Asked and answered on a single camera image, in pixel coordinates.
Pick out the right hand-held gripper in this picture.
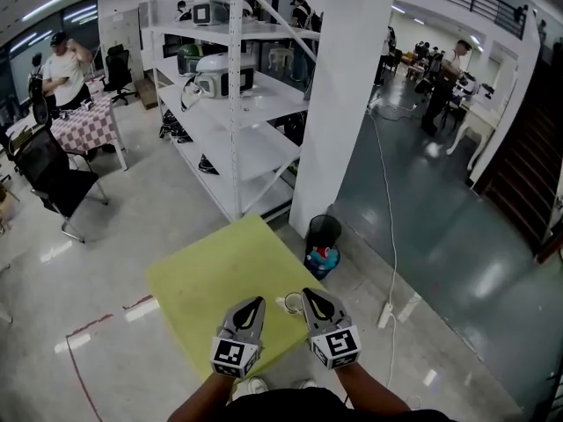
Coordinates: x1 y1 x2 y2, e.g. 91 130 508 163
301 287 363 372

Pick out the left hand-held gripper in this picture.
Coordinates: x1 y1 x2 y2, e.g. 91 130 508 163
209 295 267 381

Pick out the white cup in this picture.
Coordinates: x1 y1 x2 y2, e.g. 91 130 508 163
274 291 305 317

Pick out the person's right forearm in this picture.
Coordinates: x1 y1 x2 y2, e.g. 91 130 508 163
336 360 410 422

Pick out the person's left forearm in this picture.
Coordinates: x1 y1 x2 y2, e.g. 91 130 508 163
166 369 238 422

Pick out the green cloth covered table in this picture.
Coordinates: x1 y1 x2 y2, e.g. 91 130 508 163
145 214 329 384

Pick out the white power strip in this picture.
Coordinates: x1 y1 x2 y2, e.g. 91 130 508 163
377 302 394 330

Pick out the person's white left shoe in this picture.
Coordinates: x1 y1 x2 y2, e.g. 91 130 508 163
246 375 270 396

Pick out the black mesh waste bin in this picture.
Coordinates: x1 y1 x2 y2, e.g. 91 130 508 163
307 214 343 254

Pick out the person's black shirt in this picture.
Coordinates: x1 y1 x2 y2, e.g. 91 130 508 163
223 387 454 422

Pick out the small black gear pile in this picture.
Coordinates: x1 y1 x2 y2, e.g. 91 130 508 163
197 154 220 176

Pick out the pile of black gear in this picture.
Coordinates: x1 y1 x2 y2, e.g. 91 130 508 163
157 110 194 144

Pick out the white metal shelving rack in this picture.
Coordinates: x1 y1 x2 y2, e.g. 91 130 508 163
139 0 331 222

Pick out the large white box appliance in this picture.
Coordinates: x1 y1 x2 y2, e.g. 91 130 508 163
193 53 257 100

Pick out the black mesh visitor chair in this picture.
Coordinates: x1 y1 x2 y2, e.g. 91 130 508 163
15 125 110 244

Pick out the dark wooden staircase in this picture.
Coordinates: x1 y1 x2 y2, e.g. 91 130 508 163
474 50 563 263

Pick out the brown wooden pallet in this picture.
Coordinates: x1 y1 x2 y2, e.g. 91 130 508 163
133 76 160 110

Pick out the white curved-leg desk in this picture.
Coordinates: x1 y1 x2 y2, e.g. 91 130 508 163
446 98 502 171

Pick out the checkered cloth table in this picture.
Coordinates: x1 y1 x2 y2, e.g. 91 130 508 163
43 94 129 171

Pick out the white carved stool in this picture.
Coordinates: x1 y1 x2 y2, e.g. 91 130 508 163
267 46 295 72

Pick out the green box appliance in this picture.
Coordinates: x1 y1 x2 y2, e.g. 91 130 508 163
175 42 204 76

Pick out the black high-back office chair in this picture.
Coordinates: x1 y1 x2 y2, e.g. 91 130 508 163
101 45 138 106

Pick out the small white box appliance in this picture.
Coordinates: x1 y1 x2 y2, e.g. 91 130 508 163
192 0 254 26

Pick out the thin white cable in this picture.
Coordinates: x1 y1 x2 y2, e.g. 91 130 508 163
385 316 423 408

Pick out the long white power cable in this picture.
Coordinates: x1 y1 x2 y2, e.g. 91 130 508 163
364 103 399 307

